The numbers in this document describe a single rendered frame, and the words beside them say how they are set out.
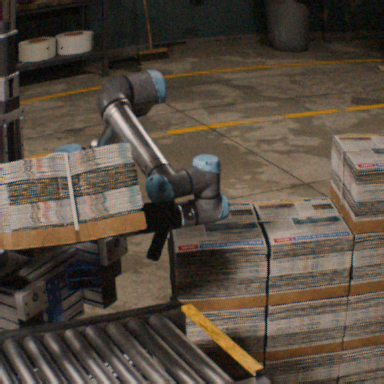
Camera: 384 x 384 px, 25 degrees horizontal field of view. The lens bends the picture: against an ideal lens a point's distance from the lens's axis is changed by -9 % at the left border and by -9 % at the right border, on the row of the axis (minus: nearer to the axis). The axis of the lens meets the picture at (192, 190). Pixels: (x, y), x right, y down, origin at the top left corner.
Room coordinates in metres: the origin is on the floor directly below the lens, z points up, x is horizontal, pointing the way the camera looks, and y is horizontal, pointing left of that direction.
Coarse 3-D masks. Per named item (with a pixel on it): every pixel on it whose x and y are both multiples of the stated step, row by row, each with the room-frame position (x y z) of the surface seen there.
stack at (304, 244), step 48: (192, 240) 2.67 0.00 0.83; (240, 240) 2.66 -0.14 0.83; (288, 240) 2.64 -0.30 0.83; (336, 240) 2.64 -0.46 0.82; (192, 288) 2.60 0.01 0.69; (240, 288) 2.61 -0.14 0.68; (288, 288) 2.63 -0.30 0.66; (192, 336) 2.59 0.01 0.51; (240, 336) 2.61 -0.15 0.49; (288, 336) 2.63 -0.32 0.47; (336, 336) 2.65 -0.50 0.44
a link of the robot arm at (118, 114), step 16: (112, 80) 2.71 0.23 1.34; (112, 96) 2.64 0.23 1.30; (128, 96) 2.68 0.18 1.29; (112, 112) 2.61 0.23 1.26; (128, 112) 2.61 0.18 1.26; (112, 128) 2.61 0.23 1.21; (128, 128) 2.55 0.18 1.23; (144, 128) 2.57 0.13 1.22; (144, 144) 2.50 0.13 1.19; (144, 160) 2.46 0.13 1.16; (160, 160) 2.45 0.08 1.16; (160, 176) 2.40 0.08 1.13; (176, 176) 2.41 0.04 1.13; (160, 192) 2.37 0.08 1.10; (176, 192) 2.39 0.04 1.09
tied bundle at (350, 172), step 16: (336, 144) 2.95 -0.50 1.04; (352, 144) 2.90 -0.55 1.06; (368, 144) 2.91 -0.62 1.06; (336, 160) 2.94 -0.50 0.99; (352, 160) 2.73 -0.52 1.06; (368, 160) 2.73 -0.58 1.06; (336, 176) 2.94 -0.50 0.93; (352, 176) 2.70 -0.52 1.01; (368, 176) 2.65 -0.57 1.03; (336, 192) 2.92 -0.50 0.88; (352, 192) 2.70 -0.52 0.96; (368, 192) 2.66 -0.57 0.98; (352, 208) 2.70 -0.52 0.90; (368, 208) 2.65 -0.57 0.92
